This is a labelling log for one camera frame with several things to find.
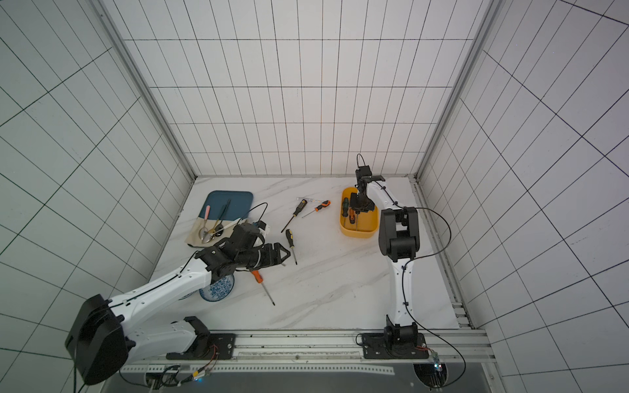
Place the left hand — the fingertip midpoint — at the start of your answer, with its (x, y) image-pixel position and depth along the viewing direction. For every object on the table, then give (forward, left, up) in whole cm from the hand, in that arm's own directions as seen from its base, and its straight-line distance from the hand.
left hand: (278, 260), depth 80 cm
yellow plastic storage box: (+20, -33, -8) cm, 39 cm away
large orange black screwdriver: (-3, +8, -10) cm, 13 cm away
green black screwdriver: (+31, -25, -9) cm, 41 cm away
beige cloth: (+14, +37, -10) cm, 41 cm away
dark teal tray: (+30, +22, -10) cm, 39 cm away
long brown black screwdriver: (+30, -5, -10) cm, 32 cm away
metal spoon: (+15, +32, -11) cm, 37 cm away
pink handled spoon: (+17, +34, -10) cm, 39 cm away
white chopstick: (+20, +24, -10) cm, 33 cm away
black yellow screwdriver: (+15, -2, -10) cm, 18 cm away
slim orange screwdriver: (+26, -28, -10) cm, 39 cm away
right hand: (+30, -27, -9) cm, 41 cm away
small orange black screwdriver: (+32, -16, -10) cm, 37 cm away
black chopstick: (+20, +28, -10) cm, 36 cm away
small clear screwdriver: (+35, -10, -11) cm, 38 cm away
